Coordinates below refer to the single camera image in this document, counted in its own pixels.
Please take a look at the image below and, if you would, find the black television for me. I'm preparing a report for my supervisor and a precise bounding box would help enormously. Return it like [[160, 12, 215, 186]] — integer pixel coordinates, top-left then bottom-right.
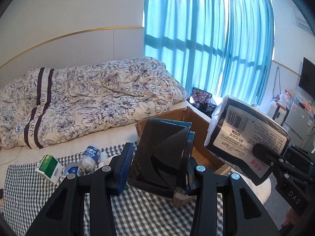
[[298, 58, 315, 98]]

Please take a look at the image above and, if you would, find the patterned purple bag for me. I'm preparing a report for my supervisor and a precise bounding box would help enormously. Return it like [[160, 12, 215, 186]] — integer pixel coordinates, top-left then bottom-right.
[[189, 87, 212, 109]]

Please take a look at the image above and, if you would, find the black pouch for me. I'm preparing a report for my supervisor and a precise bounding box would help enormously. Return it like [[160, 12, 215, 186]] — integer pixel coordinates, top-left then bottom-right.
[[128, 118, 195, 199]]

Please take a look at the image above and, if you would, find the white tape roll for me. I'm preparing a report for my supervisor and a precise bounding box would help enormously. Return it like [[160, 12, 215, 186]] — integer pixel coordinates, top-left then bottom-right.
[[64, 162, 85, 176]]

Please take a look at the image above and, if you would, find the teal window curtain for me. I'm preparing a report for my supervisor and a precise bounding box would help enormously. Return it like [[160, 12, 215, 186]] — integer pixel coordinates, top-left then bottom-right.
[[144, 0, 274, 104]]

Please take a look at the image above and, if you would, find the white cabinet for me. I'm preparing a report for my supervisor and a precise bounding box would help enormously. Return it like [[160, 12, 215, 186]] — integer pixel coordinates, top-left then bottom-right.
[[283, 101, 314, 147]]

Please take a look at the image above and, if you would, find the black white tissue pack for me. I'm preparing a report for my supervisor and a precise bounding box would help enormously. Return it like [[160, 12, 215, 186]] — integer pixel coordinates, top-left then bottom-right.
[[204, 95, 290, 185]]

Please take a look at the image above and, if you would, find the white plug-in device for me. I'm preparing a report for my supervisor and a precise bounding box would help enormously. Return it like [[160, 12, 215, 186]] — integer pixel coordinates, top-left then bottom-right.
[[98, 151, 108, 168]]

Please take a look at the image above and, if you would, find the floral patterned duvet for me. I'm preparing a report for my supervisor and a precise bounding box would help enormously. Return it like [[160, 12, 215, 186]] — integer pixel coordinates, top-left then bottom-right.
[[1, 56, 187, 149]]

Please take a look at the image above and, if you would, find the green white carton box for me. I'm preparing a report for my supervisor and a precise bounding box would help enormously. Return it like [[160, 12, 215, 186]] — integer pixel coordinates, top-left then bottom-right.
[[35, 155, 64, 184]]

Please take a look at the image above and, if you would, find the clear floss bottle blue label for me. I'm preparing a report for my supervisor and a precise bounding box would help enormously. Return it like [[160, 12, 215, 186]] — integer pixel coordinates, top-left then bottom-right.
[[79, 145, 100, 173]]

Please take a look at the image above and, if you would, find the brown cardboard box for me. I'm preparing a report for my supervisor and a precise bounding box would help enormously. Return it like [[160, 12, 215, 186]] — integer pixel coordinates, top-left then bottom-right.
[[135, 107, 231, 208]]

